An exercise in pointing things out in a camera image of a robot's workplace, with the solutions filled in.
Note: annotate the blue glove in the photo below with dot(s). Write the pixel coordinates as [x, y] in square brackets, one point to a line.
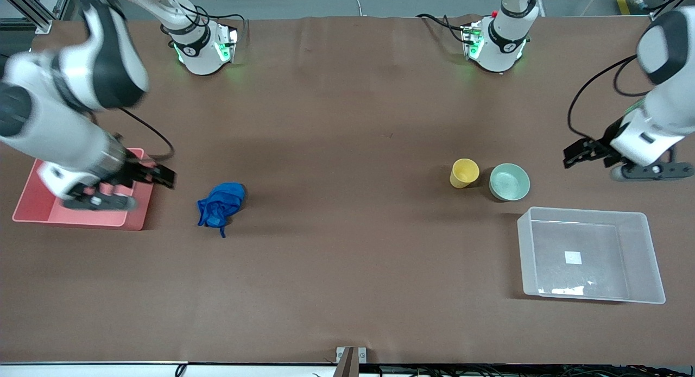
[220, 200]

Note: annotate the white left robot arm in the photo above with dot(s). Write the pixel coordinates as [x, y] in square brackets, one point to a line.
[505, 40]

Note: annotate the metal table edge bracket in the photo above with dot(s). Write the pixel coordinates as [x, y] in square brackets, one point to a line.
[350, 360]

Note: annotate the white square sticker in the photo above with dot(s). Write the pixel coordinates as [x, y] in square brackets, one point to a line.
[573, 257]

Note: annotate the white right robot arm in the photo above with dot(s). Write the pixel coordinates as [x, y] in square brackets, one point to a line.
[81, 67]

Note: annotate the yellow cup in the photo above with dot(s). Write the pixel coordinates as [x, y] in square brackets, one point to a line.
[464, 172]

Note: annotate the pink plastic bin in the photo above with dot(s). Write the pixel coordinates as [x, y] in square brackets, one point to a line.
[32, 206]

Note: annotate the pale green bowl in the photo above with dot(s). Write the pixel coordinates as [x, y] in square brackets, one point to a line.
[509, 181]

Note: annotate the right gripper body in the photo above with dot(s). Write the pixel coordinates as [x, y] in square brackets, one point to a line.
[134, 171]

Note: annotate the clear plastic box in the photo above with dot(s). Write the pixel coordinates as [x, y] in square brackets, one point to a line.
[643, 246]

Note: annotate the brown table cover sheet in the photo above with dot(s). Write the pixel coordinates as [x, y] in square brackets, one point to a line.
[347, 203]

